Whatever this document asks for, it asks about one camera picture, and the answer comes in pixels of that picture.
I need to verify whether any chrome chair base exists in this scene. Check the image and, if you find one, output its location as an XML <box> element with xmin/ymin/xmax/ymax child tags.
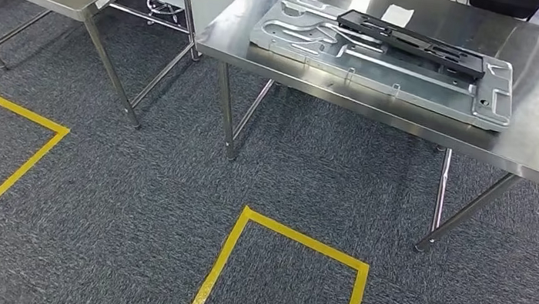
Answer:
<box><xmin>142</xmin><ymin>0</ymin><xmax>187</xmax><ymax>29</ymax></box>

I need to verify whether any yellow floor tape square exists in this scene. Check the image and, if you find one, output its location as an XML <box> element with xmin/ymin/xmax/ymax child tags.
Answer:
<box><xmin>182</xmin><ymin>199</ymin><xmax>376</xmax><ymax>304</ymax></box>
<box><xmin>0</xmin><ymin>95</ymin><xmax>74</xmax><ymax>239</ymax></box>

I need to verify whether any black carrying case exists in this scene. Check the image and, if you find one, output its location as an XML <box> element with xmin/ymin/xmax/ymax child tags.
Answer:
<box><xmin>465</xmin><ymin>0</ymin><xmax>539</xmax><ymax>22</ymax></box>

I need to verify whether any stamped sheet metal panel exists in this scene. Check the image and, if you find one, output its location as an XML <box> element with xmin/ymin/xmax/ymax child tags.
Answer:
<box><xmin>242</xmin><ymin>0</ymin><xmax>524</xmax><ymax>134</ymax></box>

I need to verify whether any black plastic plate frame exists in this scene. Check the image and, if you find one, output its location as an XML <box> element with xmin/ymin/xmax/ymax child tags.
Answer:
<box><xmin>330</xmin><ymin>7</ymin><xmax>493</xmax><ymax>81</ymax></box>

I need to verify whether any white paper sheet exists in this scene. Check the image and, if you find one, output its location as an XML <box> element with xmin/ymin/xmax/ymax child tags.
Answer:
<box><xmin>380</xmin><ymin>2</ymin><xmax>416</xmax><ymax>29</ymax></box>

